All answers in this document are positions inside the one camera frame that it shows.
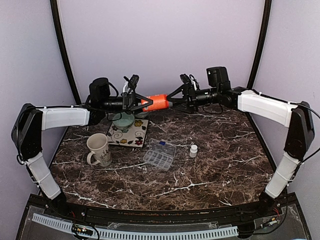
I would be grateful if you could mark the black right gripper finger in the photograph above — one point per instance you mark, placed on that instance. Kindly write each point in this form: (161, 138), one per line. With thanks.
(178, 103)
(179, 93)

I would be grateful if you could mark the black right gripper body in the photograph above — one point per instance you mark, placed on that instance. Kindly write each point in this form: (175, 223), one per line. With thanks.
(202, 98)

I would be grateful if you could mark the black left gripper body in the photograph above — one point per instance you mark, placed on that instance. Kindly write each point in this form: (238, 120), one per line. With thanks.
(119, 107)

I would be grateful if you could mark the orange bottle with grey lid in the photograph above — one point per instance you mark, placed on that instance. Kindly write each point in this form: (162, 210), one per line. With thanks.
(159, 102)

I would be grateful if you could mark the clear plastic pill organizer box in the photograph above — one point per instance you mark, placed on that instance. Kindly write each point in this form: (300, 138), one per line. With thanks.
(160, 154)

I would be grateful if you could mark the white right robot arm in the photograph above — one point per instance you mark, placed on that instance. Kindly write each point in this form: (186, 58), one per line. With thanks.
(296, 117)

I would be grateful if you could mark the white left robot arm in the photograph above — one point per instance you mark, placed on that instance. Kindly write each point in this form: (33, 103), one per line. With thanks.
(32, 121)

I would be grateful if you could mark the teal striped ceramic bowl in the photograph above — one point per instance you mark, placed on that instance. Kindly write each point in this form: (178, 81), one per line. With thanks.
(123, 121)

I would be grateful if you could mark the square floral ceramic plate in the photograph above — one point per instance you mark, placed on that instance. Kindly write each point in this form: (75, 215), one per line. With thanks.
(134, 137)

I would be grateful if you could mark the small white pill bottle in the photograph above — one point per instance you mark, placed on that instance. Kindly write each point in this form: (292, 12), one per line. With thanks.
(193, 151)

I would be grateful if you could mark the beige printed ceramic mug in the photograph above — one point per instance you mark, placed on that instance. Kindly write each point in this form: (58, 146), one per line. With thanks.
(99, 150)

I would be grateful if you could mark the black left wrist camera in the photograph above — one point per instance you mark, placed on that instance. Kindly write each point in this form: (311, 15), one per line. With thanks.
(99, 90)

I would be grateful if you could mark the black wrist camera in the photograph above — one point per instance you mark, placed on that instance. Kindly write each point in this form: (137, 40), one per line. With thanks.
(99, 90)
(218, 77)

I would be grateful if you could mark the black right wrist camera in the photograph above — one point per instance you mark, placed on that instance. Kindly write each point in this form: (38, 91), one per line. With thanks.
(218, 77)

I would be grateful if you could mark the black right frame post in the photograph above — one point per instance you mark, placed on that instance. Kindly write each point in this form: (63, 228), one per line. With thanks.
(260, 43)

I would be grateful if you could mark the black frame post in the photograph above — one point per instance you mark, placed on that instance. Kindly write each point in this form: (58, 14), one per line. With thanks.
(260, 43)
(63, 50)

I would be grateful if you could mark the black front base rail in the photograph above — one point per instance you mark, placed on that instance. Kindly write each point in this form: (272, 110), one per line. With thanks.
(89, 211)

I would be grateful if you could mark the black left frame post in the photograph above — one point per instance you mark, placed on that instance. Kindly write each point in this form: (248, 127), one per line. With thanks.
(63, 50)

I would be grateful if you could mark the white slotted cable duct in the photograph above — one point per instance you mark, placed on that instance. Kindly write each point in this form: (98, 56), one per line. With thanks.
(126, 231)

